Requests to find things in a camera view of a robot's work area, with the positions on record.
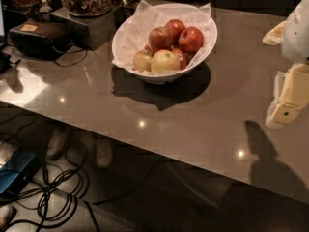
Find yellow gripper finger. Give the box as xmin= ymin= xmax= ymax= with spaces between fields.
xmin=262 ymin=21 xmax=286 ymax=45
xmin=265 ymin=64 xmax=309 ymax=129

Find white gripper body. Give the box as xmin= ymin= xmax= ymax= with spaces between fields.
xmin=281 ymin=0 xmax=309 ymax=64

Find red apple back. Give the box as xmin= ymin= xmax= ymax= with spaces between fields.
xmin=165 ymin=19 xmax=185 ymax=44

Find yellow green apple front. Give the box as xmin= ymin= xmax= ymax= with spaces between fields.
xmin=151 ymin=50 xmax=181 ymax=75

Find yellow apple left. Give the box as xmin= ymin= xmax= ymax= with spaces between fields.
xmin=133 ymin=49 xmax=153 ymax=72

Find white bowl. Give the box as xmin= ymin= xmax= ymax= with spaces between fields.
xmin=112 ymin=1 xmax=217 ymax=84

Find white paper liner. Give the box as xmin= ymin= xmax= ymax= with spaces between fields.
xmin=112 ymin=0 xmax=217 ymax=83

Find dark box stand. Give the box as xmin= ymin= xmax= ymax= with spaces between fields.
xmin=50 ymin=8 xmax=116 ymax=50

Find right shoe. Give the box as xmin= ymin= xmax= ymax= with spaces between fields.
xmin=95 ymin=138 xmax=113 ymax=168

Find shoe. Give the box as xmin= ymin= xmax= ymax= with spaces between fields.
xmin=95 ymin=138 xmax=113 ymax=168
xmin=46 ymin=127 xmax=70 ymax=160

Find metal scoop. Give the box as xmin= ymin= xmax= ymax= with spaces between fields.
xmin=39 ymin=0 xmax=52 ymax=14

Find black headset device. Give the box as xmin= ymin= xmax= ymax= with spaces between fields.
xmin=9 ymin=19 xmax=71 ymax=60

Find left shoe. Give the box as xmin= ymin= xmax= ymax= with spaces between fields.
xmin=46 ymin=127 xmax=70 ymax=160

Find blue box on floor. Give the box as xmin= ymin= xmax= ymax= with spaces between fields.
xmin=0 ymin=148 xmax=38 ymax=196

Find black cable on table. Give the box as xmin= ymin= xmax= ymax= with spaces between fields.
xmin=51 ymin=46 xmax=89 ymax=68

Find black floor cables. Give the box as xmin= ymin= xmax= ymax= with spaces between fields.
xmin=0 ymin=113 xmax=104 ymax=232

